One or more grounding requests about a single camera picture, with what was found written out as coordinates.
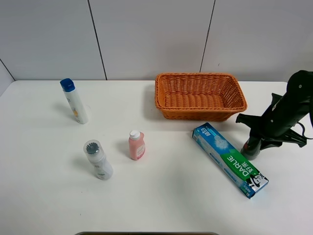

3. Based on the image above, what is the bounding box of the orange wicker basket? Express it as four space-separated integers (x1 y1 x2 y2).
155 72 247 122

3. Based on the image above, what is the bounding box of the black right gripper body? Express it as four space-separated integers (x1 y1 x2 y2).
248 93 311 145

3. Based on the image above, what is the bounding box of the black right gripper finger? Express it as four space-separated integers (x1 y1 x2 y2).
260 129 307 150
236 114 261 131

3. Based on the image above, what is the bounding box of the pink bottle white cap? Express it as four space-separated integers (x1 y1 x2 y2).
129 130 146 161

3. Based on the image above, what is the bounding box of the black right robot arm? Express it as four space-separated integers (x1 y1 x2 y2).
236 70 313 149

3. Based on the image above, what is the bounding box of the white bottle clear brush cap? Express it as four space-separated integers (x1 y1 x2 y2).
83 140 113 180

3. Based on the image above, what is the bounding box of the black squeeze tube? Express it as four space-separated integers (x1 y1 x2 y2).
241 136 261 161

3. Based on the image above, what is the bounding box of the green blue toothpaste box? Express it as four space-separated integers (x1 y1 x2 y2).
192 122 269 199

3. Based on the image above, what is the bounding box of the white bottle blue cap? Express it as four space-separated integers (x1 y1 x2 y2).
60 78 89 124

